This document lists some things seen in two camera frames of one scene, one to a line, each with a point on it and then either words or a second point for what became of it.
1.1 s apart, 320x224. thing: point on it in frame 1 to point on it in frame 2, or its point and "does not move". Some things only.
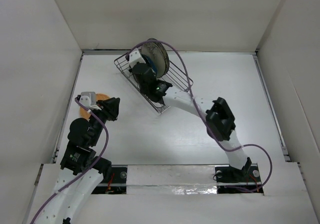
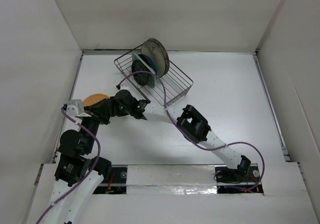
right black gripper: (153, 73) to (118, 112)
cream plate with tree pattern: (157, 53) does not move
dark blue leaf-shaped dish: (150, 63) does not move
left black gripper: (111, 108) does not move
